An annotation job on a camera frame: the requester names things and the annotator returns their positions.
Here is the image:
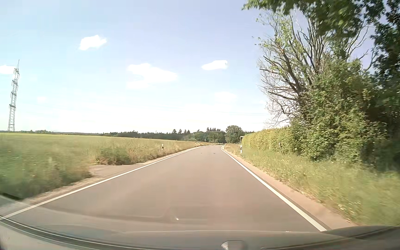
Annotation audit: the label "distant wood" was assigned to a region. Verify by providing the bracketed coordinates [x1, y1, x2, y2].
[0, 125, 255, 144]

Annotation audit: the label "grey asphalt road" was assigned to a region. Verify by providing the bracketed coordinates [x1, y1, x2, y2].
[0, 145, 357, 232]

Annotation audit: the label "road markings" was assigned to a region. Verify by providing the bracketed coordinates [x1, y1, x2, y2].
[0, 145, 328, 232]

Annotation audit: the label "car's own bonnet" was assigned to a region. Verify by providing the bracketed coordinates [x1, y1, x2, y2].
[0, 210, 400, 250]

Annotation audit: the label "row of trees and bushes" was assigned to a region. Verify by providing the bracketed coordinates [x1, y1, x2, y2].
[242, 0, 400, 176]

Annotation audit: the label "grass verge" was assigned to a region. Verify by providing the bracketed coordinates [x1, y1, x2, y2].
[224, 143, 400, 228]

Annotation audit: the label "grass and grain field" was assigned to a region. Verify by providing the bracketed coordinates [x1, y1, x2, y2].
[0, 132, 212, 200]

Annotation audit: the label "steel lattice pylon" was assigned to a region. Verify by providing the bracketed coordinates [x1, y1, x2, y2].
[7, 59, 20, 132]

